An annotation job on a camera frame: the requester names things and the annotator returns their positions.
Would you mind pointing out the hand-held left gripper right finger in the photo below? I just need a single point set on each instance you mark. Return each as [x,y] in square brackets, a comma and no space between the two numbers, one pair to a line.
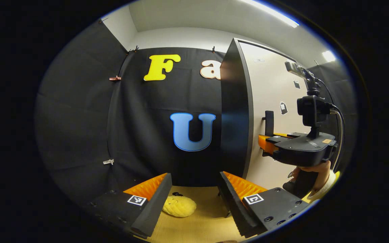
[231,202]

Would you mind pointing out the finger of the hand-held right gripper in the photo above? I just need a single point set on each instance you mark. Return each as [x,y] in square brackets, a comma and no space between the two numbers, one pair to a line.
[284,135]
[265,143]

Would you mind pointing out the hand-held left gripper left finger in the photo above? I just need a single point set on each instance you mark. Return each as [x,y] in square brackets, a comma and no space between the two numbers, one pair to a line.
[157,206]

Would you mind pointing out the dark grey cabinet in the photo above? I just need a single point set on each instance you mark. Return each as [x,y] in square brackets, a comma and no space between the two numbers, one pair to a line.
[235,118]

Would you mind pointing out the beige cabinet door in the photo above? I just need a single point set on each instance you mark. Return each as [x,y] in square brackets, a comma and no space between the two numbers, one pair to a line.
[272,84]

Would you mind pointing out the small black object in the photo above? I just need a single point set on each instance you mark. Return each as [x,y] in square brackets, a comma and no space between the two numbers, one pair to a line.
[177,194]

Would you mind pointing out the white clip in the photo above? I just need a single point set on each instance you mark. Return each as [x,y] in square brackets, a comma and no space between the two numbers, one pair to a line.
[108,162]

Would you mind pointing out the small ceiling light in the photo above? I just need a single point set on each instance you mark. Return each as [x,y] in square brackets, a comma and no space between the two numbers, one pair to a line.
[329,56]

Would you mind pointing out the black backdrop cloth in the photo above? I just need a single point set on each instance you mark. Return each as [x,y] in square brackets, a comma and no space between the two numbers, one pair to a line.
[79,118]

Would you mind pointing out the pink clip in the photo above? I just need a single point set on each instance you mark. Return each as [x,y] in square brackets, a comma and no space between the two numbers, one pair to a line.
[115,78]

